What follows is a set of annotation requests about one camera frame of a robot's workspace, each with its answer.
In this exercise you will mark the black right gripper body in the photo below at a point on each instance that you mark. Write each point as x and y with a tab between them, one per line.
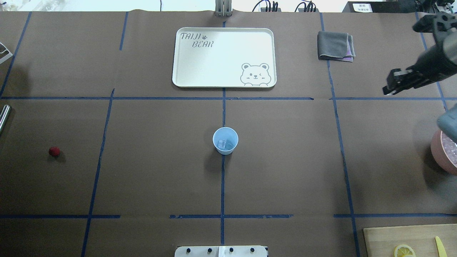
429	65

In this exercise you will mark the lemon slice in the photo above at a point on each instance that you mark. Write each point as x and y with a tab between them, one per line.
404	251

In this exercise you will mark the light blue plastic cup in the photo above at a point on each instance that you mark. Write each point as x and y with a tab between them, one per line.
225	133

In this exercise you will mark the steel muddler with black tip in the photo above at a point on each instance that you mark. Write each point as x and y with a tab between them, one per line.
5	113

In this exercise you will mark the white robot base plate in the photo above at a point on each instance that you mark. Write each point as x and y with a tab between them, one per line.
222	251

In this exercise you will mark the white wire cup rack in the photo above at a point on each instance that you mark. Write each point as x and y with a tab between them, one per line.
5	54

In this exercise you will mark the pink bowl of ice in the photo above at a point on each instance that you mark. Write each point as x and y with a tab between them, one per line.
443	150

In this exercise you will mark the grey metal post bracket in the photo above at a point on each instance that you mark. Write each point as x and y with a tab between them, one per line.
223	8

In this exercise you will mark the red strawberry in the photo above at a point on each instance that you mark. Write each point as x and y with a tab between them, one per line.
54	151

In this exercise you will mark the wooden cutting board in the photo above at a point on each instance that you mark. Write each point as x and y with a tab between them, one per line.
381	241

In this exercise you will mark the grey and purple folded cloth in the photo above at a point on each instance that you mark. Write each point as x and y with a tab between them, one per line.
336	46

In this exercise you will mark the white bear print tray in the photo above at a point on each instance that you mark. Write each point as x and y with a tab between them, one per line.
224	57

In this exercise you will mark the black box with white label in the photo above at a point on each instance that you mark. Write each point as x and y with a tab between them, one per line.
389	6

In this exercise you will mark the yellow knife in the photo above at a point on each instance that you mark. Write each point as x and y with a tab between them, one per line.
440	247

